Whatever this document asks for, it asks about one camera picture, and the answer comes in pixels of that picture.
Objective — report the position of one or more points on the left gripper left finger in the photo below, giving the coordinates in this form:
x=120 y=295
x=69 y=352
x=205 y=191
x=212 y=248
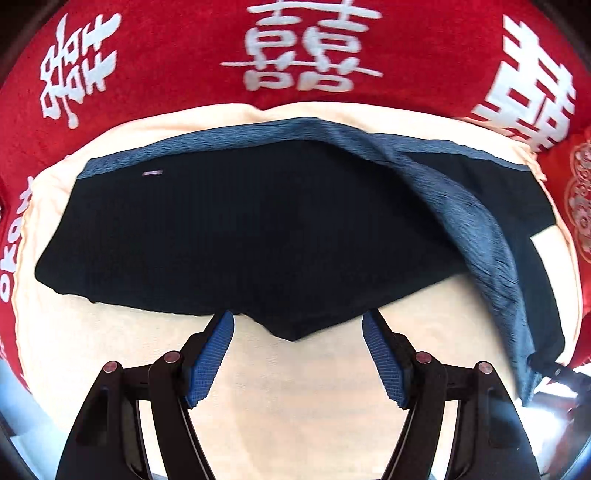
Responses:
x=106 y=440

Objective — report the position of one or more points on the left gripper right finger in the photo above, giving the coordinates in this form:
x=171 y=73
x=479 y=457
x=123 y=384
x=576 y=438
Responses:
x=489 y=438

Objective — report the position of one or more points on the black pants blue waistband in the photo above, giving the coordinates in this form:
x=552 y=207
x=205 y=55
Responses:
x=302 y=224

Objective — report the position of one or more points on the cream seat cushion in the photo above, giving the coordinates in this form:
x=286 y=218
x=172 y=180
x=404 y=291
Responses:
x=311 y=409

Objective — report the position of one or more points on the red patterned throw pillow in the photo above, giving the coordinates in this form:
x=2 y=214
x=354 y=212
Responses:
x=567 y=169

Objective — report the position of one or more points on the red sofa cover white characters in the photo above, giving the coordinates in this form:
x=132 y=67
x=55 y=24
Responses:
x=92 y=65

